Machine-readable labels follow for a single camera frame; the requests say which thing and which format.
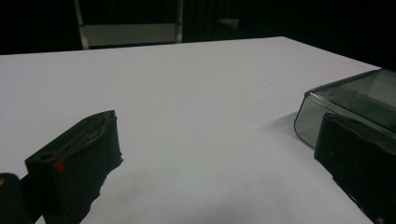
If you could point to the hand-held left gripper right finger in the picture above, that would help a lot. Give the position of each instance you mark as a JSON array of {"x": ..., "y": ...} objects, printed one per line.
[{"x": 361, "y": 161}]

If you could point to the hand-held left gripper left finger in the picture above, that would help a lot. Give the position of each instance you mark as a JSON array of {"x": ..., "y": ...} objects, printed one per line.
[{"x": 77, "y": 161}]

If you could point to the smoky transparent plastic lidded box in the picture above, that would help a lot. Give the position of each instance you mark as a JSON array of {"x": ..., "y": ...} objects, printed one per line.
[{"x": 358, "y": 99}]

